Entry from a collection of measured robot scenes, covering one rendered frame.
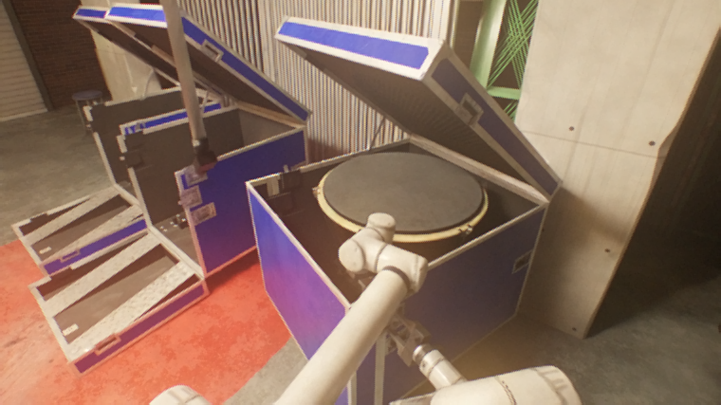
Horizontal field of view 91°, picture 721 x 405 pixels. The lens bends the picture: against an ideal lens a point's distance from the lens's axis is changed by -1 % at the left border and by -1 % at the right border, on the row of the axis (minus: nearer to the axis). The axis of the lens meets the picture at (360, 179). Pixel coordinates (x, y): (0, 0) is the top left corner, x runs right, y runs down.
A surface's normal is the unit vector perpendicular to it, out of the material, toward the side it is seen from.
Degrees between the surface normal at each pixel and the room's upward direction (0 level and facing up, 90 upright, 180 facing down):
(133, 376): 0
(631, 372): 0
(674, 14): 90
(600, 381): 0
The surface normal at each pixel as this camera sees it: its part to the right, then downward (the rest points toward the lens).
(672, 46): -0.56, 0.40
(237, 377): 0.00, -0.88
